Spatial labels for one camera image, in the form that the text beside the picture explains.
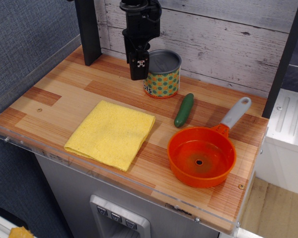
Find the yellow object bottom left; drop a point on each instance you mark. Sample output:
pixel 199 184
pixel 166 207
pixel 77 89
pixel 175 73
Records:
pixel 20 232

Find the green toy cucumber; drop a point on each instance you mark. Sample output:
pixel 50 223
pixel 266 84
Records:
pixel 184 110

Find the black shelf post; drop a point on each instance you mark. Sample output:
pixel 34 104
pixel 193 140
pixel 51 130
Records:
pixel 282 68
pixel 88 28

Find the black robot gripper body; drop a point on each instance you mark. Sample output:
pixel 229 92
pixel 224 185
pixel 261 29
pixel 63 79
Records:
pixel 142 27

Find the white toy sink unit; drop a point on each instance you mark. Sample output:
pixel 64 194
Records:
pixel 277 162

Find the black right shelf post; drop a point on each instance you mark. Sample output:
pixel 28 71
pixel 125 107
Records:
pixel 282 68

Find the silver water dispenser panel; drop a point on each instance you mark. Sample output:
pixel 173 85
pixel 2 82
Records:
pixel 114 221

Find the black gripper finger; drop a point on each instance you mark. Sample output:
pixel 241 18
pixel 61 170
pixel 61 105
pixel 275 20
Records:
pixel 128 48
pixel 139 64

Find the orange toy pan grey handle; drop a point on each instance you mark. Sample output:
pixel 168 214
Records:
pixel 203 157

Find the yellow folded cloth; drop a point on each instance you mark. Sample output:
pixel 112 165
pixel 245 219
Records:
pixel 111 134

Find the peas and carrots toy can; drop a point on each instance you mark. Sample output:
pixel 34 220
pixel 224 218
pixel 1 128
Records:
pixel 164 74

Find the grey toy fridge cabinet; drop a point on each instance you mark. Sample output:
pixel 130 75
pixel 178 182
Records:
pixel 73 185

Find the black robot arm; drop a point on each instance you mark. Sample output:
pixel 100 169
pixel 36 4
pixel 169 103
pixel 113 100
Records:
pixel 138 5

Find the black left shelf post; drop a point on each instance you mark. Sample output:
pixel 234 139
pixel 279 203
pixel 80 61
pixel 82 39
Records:
pixel 88 28

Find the clear acrylic table guard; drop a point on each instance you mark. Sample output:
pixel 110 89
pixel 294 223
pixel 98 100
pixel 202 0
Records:
pixel 44 118

